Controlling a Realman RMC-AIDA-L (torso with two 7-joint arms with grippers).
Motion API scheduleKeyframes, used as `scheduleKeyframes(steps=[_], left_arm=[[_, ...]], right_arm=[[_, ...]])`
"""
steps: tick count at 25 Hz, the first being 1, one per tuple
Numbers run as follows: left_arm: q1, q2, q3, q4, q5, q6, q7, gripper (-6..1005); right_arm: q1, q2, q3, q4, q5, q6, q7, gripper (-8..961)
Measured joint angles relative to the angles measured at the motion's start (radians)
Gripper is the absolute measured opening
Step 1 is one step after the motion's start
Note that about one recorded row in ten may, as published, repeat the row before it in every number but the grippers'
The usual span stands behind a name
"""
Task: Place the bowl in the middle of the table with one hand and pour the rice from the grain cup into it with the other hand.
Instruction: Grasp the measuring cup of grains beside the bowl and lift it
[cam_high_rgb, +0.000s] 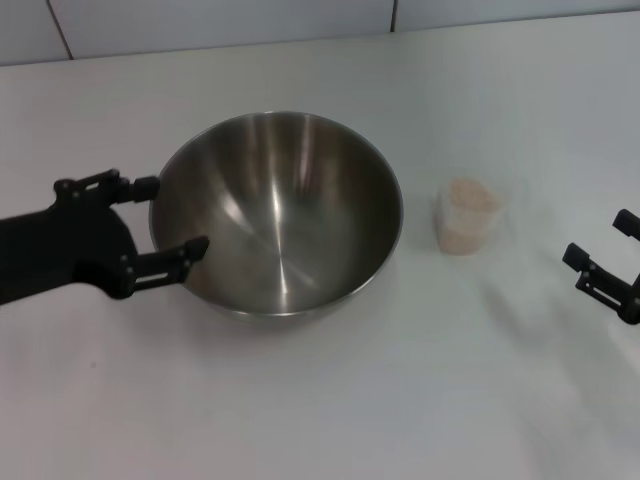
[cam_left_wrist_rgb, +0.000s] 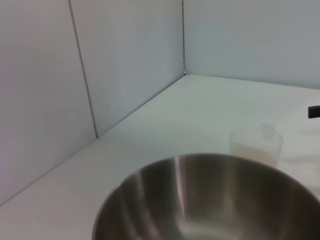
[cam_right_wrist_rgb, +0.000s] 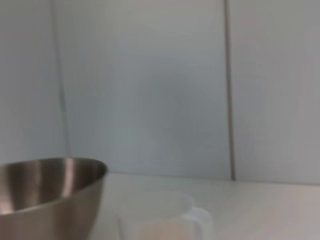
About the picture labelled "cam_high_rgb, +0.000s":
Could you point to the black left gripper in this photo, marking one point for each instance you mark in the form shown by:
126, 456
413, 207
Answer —
60, 245

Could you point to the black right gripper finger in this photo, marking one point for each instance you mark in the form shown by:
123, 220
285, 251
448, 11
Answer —
602, 285
627, 222

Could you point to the stainless steel mixing bowl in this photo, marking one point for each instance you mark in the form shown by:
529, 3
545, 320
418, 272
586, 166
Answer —
300, 225

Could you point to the white rice grains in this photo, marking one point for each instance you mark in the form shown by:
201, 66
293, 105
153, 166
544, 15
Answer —
470, 197

